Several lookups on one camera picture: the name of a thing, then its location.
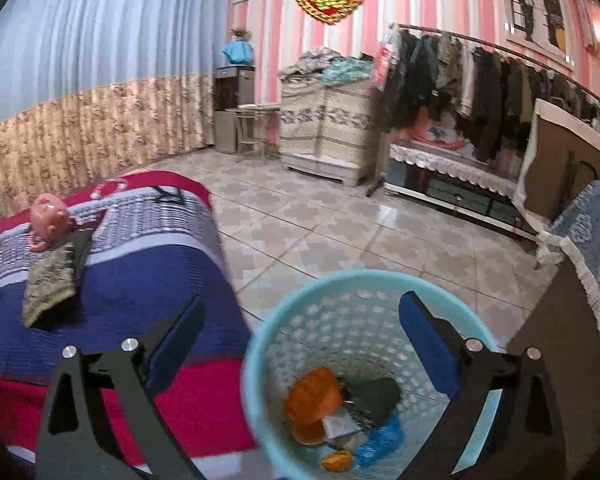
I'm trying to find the blue plastic wrapper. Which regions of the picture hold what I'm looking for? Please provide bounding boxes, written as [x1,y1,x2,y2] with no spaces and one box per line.
[354,414,404,468]

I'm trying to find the black round bowl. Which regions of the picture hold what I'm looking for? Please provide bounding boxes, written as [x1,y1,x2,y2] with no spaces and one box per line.
[342,377,401,429]

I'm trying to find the patterned snack bag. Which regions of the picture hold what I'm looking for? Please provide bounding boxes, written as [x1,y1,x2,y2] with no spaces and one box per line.
[22,242,76,328]

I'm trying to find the orange snack wrapper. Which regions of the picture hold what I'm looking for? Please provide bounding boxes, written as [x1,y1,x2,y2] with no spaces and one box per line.
[283,366,343,426]

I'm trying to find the light blue plastic basket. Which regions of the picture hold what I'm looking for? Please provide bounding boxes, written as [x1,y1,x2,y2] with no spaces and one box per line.
[242,270,498,479]

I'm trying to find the blue floral fringed cloth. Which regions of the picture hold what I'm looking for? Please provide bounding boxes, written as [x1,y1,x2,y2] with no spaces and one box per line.
[536,180,600,333]

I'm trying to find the low black tv stand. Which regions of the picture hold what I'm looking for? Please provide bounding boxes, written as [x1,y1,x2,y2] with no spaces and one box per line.
[384,143,535,240]

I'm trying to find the white lace cloth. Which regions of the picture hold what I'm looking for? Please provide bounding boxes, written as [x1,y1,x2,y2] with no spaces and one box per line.
[389,144,517,198]

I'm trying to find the metal clothes rack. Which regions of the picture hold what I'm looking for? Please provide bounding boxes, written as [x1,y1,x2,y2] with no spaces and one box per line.
[365,23,600,198]

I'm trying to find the hanging dark clothes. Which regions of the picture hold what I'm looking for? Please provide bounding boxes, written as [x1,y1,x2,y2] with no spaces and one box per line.
[374,29,600,162]

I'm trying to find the patterned cloth covered cabinet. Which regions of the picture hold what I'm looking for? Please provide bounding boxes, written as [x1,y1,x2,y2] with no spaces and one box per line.
[277,75,378,188]

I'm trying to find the small metal side table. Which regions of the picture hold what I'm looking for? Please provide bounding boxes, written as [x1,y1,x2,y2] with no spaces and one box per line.
[228,103,280,160]

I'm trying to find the blue and floral curtain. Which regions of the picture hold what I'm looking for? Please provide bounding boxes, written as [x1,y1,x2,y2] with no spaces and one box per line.
[0,0,230,218]

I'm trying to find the red pink hanging bag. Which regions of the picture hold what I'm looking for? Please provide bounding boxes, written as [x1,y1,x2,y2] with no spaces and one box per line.
[370,28,396,91]

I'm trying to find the grey water dispenser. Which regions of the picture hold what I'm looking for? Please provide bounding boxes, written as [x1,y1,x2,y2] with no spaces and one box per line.
[213,65,254,154]

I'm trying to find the pile of folded clothes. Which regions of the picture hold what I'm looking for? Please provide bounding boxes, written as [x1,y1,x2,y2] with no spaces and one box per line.
[278,47,374,86]

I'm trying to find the blue covered water bottle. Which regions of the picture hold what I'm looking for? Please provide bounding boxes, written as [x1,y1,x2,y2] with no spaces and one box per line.
[222,27,254,66]

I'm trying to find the wedding photo poster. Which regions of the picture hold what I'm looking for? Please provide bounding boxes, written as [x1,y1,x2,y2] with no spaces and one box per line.
[504,0,576,70]

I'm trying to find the brown board white frame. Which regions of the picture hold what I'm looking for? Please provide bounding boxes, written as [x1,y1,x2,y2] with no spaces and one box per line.
[512,100,600,232]

